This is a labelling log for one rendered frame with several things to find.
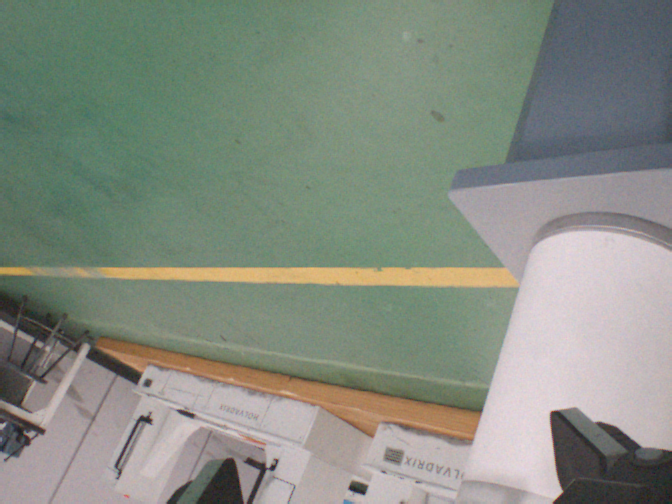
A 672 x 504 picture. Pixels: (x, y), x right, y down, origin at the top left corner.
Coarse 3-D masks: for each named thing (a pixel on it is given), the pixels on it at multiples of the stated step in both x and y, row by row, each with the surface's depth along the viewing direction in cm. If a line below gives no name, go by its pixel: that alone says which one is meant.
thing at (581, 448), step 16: (560, 416) 15; (576, 416) 14; (560, 432) 14; (576, 432) 13; (592, 432) 13; (560, 448) 15; (576, 448) 13; (592, 448) 12; (608, 448) 12; (624, 448) 12; (560, 464) 15; (576, 464) 13; (592, 464) 12; (608, 464) 12; (560, 480) 15
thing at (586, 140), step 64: (576, 0) 37; (640, 0) 33; (576, 64) 33; (640, 64) 30; (576, 128) 31; (640, 128) 28; (448, 192) 33; (512, 192) 31; (576, 192) 29; (640, 192) 27; (512, 256) 36
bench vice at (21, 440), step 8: (8, 424) 391; (16, 424) 385; (0, 432) 393; (8, 432) 385; (16, 432) 378; (8, 440) 377; (16, 440) 376; (24, 440) 373; (0, 448) 378; (8, 448) 373; (16, 448) 377; (8, 456) 363; (16, 456) 377
